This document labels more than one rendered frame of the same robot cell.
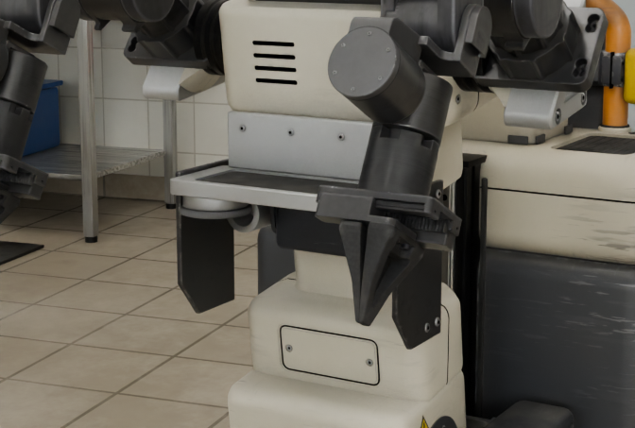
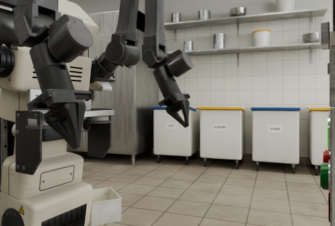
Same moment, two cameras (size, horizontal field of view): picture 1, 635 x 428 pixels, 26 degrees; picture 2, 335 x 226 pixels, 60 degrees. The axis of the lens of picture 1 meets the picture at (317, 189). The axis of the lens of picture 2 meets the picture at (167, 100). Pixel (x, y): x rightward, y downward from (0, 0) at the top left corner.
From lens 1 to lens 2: 141 cm
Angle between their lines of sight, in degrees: 91
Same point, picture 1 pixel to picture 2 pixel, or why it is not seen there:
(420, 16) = (162, 53)
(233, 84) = (22, 79)
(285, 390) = (51, 195)
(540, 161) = not seen: hidden behind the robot
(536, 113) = (109, 87)
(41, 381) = not seen: outside the picture
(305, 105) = not seen: hidden behind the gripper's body
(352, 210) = (182, 98)
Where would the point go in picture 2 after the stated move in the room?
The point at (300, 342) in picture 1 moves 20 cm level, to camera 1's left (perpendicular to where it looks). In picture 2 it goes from (48, 177) to (11, 201)
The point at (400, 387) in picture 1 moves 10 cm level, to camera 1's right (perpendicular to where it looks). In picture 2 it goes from (79, 178) to (86, 170)
